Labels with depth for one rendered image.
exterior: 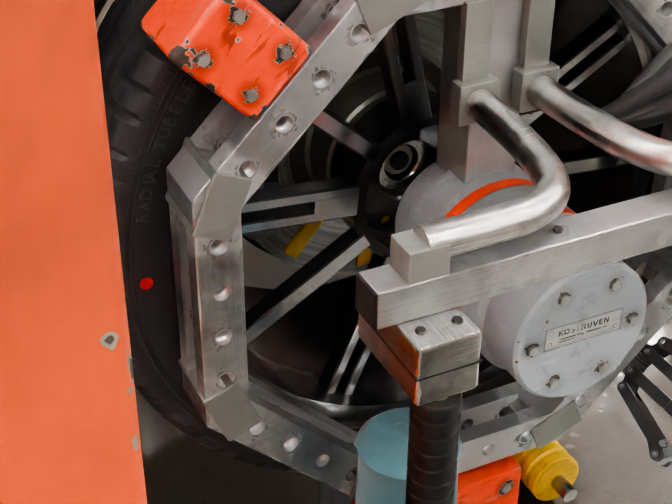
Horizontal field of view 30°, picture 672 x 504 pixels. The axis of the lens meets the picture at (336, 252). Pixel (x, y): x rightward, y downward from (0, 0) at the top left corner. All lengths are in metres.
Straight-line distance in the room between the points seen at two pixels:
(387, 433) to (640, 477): 1.14
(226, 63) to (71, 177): 0.48
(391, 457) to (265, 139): 0.29
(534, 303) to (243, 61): 0.29
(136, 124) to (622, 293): 0.41
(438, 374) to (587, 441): 1.39
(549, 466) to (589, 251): 0.50
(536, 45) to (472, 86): 0.07
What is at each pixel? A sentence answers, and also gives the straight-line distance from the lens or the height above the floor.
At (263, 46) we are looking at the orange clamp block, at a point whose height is 1.08.
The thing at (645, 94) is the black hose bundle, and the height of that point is 1.01.
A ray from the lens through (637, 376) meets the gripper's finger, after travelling 1.33.
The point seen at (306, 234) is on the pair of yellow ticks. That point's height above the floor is 0.76.
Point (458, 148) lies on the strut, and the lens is 1.07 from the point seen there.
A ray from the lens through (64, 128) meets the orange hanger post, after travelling 0.43.
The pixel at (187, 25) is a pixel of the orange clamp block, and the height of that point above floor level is 1.10.
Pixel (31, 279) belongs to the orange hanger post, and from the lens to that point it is 0.45.
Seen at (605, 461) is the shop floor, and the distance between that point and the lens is 2.19.
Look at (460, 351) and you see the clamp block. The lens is 0.84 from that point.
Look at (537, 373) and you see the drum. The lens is 1.01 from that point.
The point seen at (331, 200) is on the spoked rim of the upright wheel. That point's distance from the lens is 1.14.
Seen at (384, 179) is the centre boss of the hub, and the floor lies 0.84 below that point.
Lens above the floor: 1.45
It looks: 33 degrees down
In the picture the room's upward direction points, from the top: straight up
